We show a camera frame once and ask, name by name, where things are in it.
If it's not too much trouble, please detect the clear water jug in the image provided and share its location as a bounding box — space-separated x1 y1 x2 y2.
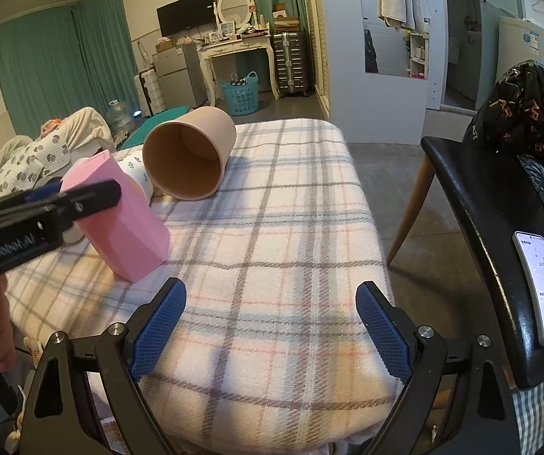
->
107 99 136 134

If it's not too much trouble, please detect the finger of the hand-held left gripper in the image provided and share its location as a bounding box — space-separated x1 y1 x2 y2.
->
59 179 122 224
0 176 65 214

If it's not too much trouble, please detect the pink cup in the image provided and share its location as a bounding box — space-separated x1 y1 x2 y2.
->
59 150 171 284

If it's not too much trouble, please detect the silver suitcase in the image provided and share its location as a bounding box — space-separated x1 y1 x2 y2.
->
271 31 315 100

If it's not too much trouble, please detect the black floral garment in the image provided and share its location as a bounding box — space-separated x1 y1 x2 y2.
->
461 59 544 253

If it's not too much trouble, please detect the plaid blanket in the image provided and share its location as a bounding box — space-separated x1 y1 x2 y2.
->
4 118 406 455

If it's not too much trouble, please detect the beige cloth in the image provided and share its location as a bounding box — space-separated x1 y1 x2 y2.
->
0 107 114 171

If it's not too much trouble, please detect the grey small fridge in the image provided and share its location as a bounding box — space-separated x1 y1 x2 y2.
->
152 42 209 110

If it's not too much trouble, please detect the blue checked cloth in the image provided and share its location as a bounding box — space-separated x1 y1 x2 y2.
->
508 379 544 455

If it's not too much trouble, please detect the black chair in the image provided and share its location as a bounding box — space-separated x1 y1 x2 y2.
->
386 135 544 389

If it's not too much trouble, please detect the paw print cloth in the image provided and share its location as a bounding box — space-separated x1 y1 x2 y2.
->
0 133 70 202

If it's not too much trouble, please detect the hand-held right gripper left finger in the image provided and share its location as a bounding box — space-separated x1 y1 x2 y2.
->
16 277 188 455

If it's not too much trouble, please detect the cardboard box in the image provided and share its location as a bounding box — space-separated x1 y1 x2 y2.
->
272 4 302 35

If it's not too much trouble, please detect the oval white mirror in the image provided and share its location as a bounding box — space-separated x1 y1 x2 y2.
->
216 0 254 27

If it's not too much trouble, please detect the black television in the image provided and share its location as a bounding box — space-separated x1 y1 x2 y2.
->
156 0 217 38

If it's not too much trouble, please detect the white fridge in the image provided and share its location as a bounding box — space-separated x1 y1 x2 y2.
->
496 15 544 101

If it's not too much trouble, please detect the blue laundry basket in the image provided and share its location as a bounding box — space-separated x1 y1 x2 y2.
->
219 71 260 117

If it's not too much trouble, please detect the teal cushion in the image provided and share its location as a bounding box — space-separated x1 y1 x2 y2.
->
119 106 191 151

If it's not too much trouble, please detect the brown paper cup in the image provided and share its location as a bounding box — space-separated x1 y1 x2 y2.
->
142 107 238 201

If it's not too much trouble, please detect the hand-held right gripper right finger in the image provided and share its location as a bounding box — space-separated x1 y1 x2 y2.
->
355 281 525 455

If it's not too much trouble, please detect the white suitcase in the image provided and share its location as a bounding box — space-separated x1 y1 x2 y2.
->
133 67 165 118

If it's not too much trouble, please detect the white dressing table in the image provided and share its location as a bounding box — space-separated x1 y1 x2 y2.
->
197 32 278 108

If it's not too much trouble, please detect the white leaf print cup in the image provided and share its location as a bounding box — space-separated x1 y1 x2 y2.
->
66 150 154 243

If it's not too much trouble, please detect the white storage shelf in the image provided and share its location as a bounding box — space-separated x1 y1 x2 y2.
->
408 31 431 80

